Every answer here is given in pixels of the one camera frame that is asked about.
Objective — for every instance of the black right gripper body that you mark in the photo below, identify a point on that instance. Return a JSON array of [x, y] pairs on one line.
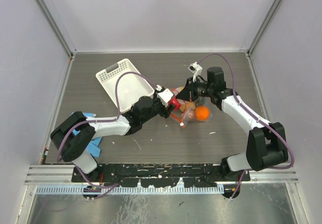
[[200, 89]]

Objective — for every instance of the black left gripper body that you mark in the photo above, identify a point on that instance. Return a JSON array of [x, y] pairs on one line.
[[158, 107]]

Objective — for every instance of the fake red apple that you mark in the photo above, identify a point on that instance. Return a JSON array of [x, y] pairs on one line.
[[174, 101]]

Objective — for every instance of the clear zip top bag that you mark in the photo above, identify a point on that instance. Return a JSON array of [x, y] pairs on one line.
[[177, 114]]

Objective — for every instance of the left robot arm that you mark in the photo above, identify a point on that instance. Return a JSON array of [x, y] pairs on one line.
[[72, 136]]

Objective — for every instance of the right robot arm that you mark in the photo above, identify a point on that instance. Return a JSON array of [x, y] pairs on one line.
[[266, 145]]

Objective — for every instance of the fake peach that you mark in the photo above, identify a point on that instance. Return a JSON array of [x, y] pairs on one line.
[[189, 111]]

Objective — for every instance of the fake orange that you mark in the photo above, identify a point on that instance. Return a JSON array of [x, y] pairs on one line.
[[202, 113]]

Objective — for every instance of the white perforated plastic basket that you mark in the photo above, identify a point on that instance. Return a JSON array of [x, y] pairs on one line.
[[123, 84]]

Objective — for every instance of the blue patterned cloth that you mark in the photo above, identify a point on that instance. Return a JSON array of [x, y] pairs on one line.
[[93, 146]]

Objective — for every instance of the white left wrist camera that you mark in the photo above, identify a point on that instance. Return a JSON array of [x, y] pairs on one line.
[[164, 94]]

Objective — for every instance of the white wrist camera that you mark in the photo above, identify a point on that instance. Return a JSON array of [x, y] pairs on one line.
[[164, 94], [196, 69]]

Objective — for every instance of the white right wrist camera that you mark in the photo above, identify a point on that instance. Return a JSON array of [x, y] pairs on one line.
[[196, 69]]

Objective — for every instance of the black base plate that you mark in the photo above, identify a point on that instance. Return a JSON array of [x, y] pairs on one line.
[[163, 175]]

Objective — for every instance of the blue slotted cable duct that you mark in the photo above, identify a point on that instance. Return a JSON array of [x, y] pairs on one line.
[[82, 189]]

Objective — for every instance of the aluminium frame rail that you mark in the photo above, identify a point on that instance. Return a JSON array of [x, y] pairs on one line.
[[49, 174]]

